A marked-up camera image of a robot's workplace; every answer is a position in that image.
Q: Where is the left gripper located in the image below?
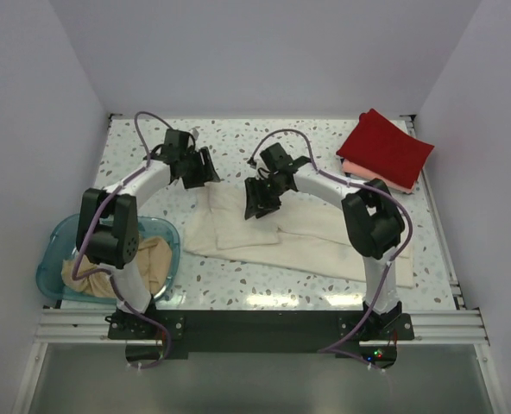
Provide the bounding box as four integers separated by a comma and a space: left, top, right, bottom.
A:
180, 147, 219, 190

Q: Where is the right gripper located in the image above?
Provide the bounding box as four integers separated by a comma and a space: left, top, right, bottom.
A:
244, 176, 288, 220

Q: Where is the cream white t-shirt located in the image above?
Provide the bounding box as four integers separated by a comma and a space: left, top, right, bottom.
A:
182, 183, 415, 290

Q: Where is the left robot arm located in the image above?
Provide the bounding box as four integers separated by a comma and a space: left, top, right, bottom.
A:
72, 129, 219, 338

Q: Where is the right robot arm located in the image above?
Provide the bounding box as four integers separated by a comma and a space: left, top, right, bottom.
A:
244, 144, 412, 339

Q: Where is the folded pink t-shirt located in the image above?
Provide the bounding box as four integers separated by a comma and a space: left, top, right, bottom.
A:
341, 159, 416, 194

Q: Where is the tan t-shirt in basket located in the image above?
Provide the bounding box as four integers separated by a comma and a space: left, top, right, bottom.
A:
61, 236, 173, 298

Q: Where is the folded red t-shirt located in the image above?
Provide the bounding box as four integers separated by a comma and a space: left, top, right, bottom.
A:
337, 109, 434, 187

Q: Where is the teal plastic basket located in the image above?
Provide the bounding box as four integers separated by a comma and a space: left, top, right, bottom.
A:
35, 215, 180, 304

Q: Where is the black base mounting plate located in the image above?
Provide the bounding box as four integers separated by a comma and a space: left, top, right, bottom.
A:
104, 308, 415, 362

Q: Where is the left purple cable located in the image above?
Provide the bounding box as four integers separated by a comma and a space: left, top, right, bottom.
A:
73, 110, 173, 370

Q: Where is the aluminium frame rail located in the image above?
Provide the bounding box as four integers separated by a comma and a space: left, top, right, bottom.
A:
35, 309, 113, 344

